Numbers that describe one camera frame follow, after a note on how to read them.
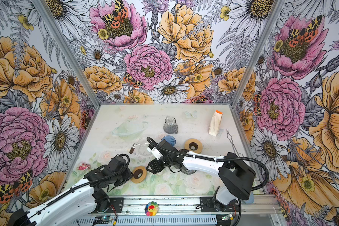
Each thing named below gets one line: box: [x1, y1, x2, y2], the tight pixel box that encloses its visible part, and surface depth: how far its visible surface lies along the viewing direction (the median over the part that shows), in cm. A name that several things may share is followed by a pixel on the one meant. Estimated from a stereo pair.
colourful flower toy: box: [144, 201, 160, 217], surface depth 74 cm
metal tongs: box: [226, 128, 240, 157], surface depth 103 cm
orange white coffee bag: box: [208, 110, 224, 137], surface depth 104 cm
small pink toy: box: [77, 163, 91, 170], surface depth 87 cm
